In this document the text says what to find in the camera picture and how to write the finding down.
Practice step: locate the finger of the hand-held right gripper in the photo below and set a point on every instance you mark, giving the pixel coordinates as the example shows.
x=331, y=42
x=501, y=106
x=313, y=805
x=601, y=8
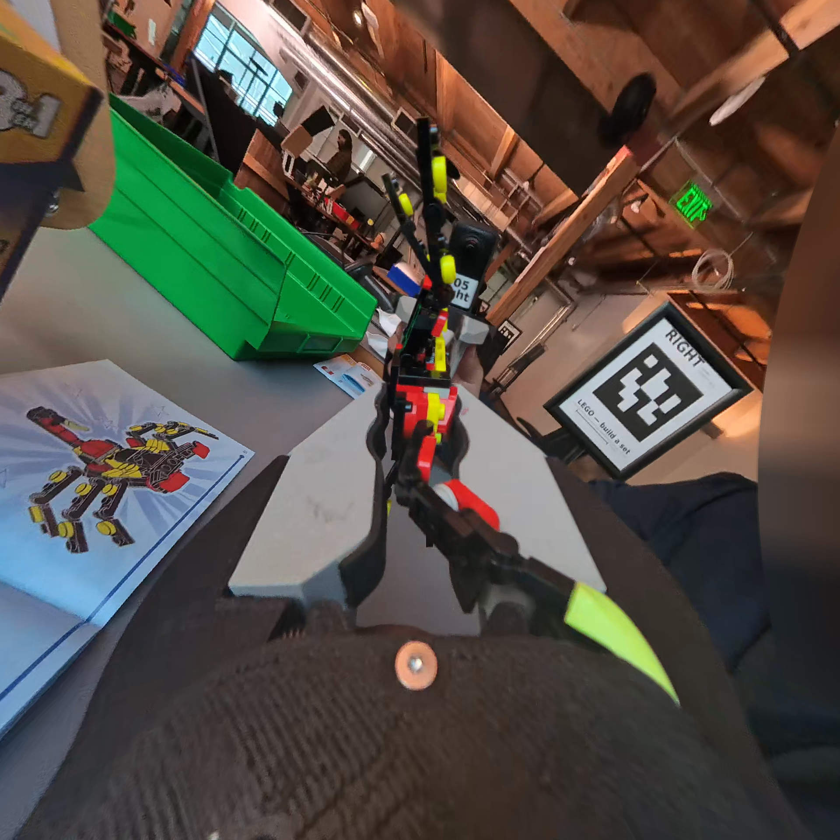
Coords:
x=405, y=313
x=476, y=331

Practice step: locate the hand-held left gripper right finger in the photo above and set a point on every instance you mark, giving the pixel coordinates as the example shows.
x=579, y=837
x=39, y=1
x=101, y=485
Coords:
x=525, y=499

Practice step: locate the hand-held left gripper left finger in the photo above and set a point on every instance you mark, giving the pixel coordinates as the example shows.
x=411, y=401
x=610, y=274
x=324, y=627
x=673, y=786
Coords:
x=308, y=512

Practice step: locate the black yellow lego scorpion model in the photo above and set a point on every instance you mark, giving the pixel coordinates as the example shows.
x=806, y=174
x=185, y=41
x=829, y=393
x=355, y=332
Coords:
x=426, y=407

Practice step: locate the person's right forearm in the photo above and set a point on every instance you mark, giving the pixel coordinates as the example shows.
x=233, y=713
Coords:
x=689, y=538

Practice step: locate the lego instruction booklet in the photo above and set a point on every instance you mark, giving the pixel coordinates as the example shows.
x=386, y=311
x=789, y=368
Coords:
x=197, y=499

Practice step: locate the lego set box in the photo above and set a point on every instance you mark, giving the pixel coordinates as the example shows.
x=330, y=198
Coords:
x=39, y=79

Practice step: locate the person's right hand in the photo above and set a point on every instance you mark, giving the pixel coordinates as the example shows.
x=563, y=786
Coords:
x=474, y=371

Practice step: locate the blue white box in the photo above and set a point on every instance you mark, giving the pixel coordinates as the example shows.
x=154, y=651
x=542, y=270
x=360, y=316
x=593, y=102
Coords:
x=403, y=279

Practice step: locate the white blue leaflet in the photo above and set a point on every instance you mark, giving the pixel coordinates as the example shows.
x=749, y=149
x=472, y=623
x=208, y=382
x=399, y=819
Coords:
x=348, y=377

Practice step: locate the framed marker sign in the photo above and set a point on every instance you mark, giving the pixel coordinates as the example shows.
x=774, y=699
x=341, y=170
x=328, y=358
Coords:
x=656, y=394

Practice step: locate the green plastic bin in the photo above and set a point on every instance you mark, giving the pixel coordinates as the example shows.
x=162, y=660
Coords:
x=216, y=249

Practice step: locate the green exit sign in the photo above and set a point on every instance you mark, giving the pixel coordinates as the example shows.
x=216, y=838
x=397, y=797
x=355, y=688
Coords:
x=692, y=205

